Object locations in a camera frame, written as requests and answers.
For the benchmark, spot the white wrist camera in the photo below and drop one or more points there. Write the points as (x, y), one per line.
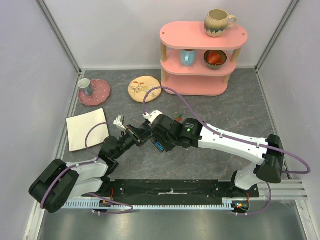
(150, 117)
(119, 123)

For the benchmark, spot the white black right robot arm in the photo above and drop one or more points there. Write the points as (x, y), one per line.
(265, 154)

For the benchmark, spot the green yellow battery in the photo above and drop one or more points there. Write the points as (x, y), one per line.
(179, 116)

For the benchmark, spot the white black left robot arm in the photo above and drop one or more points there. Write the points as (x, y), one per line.
(62, 181)

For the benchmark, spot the white square plate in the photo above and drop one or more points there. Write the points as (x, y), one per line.
(79, 126)

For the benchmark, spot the pink three-tier shelf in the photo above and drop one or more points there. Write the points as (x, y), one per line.
(198, 79)

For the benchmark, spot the white slotted cable duct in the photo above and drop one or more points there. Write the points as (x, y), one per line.
(97, 204)

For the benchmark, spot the grey blue cup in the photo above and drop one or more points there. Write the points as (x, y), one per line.
(85, 86)

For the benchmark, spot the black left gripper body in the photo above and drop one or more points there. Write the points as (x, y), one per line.
(134, 135)

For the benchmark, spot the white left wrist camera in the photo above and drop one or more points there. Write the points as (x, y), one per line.
(119, 123)

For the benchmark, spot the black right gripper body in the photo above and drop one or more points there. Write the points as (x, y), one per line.
(155, 139)

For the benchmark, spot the cream bird plate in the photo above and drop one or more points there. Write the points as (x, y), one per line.
(139, 87)

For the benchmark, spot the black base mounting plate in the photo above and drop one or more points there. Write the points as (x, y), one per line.
(135, 191)

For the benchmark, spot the blue battery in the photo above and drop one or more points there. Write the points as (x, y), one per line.
(159, 146)

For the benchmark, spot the dark patterned bowl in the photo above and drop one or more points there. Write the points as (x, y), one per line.
(221, 53)

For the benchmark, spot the beige ceramic mug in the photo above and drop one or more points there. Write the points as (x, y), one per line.
(217, 22)

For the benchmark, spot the orange cup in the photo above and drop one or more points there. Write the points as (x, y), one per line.
(214, 58)

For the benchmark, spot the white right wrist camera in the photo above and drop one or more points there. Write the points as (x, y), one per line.
(150, 117)

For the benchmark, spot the pink dotted plate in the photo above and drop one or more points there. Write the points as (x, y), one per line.
(101, 91)

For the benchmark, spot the light blue mug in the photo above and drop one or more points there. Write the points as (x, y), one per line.
(187, 57)

